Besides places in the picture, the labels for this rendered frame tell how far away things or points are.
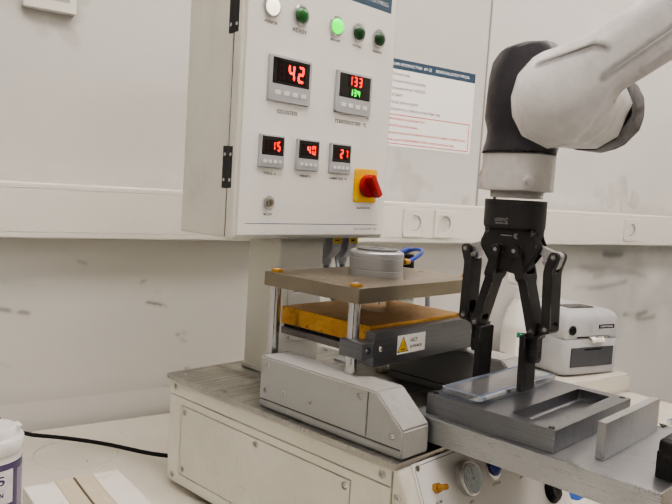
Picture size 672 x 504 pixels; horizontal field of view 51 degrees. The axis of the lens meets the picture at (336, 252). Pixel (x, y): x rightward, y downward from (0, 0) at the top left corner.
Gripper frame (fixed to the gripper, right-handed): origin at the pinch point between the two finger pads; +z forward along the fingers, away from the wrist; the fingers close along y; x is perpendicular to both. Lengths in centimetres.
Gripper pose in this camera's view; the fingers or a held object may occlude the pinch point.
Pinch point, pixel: (504, 359)
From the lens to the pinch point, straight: 92.4
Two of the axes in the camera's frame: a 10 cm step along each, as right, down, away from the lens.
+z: -0.5, 9.9, 0.8
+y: 7.2, 1.0, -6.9
